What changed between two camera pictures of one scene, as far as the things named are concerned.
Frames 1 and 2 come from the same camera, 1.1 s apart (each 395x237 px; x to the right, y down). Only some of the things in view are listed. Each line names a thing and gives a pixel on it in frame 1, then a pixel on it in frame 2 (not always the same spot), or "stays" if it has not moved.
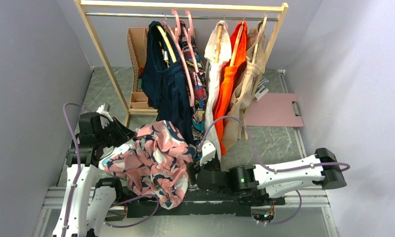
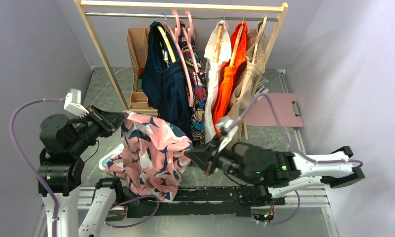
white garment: (218, 46) stays
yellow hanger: (167, 42) stays
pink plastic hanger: (175, 33) stays
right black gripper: (193, 168) → (204, 156)
